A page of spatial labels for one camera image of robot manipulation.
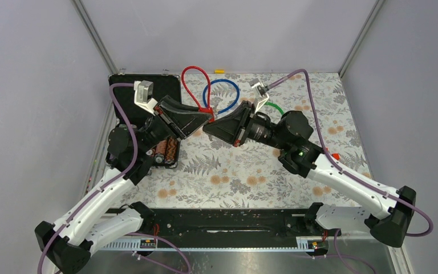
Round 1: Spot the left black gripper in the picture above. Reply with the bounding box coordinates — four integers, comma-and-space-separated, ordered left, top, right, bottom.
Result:
139, 96, 214, 154

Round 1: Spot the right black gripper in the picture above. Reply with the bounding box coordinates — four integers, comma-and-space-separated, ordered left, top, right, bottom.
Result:
203, 100, 290, 151

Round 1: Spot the red cable lock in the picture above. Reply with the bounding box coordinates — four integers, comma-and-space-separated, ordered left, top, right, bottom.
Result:
181, 66, 216, 123

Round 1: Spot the green cable lock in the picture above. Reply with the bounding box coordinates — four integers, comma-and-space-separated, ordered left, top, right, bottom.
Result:
265, 102, 284, 115

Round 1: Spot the blue cable lock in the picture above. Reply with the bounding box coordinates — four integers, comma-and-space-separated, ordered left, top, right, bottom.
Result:
202, 79, 240, 114

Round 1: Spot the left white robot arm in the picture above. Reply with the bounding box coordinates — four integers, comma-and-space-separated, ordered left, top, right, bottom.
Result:
35, 96, 213, 273

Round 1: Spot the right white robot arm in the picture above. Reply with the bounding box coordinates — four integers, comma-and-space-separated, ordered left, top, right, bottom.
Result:
203, 102, 416, 248

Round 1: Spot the floral table mat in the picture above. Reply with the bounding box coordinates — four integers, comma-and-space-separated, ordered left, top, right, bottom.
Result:
114, 72, 370, 208

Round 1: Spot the black poker chip case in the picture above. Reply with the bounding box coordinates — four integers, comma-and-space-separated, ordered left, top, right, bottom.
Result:
108, 74, 182, 169

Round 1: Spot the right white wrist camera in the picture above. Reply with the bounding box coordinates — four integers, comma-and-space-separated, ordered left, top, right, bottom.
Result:
249, 78, 269, 114

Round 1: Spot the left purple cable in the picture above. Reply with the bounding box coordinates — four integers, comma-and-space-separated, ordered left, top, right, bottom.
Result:
36, 83, 194, 274

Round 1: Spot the purple cable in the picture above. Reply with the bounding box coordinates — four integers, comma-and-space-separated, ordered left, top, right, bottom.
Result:
36, 83, 194, 274
266, 68, 435, 274

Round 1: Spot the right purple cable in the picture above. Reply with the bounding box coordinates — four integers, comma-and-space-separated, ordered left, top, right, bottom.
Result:
266, 68, 435, 274

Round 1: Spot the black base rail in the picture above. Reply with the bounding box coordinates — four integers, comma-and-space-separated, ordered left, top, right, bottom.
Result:
117, 208, 343, 249

